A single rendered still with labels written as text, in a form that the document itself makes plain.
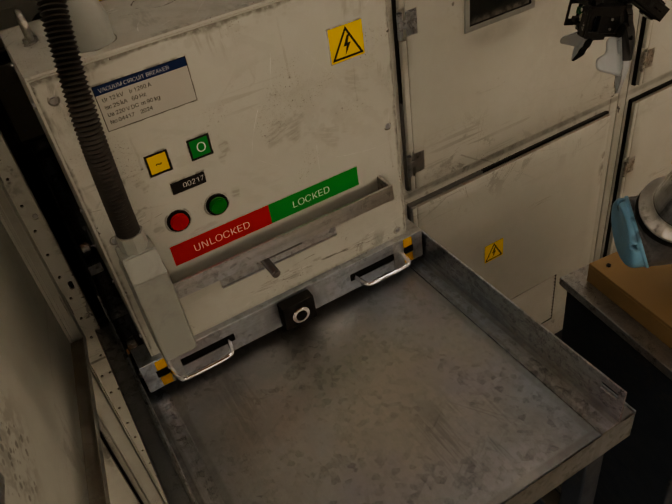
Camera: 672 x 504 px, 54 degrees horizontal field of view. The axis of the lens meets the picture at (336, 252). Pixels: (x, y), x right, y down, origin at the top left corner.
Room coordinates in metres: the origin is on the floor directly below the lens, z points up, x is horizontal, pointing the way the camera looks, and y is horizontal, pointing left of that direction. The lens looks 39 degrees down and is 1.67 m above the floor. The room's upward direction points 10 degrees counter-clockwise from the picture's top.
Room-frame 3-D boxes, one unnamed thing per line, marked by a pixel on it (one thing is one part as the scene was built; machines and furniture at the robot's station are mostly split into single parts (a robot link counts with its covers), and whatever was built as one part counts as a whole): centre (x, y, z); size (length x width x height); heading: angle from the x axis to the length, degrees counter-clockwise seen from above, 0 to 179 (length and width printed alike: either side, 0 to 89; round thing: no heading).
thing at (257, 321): (0.85, 0.10, 0.90); 0.54 x 0.05 x 0.06; 115
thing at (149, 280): (0.68, 0.25, 1.09); 0.08 x 0.05 x 0.17; 25
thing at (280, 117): (0.83, 0.09, 1.15); 0.48 x 0.01 x 0.48; 115
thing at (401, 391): (0.72, 0.04, 0.82); 0.68 x 0.62 x 0.06; 25
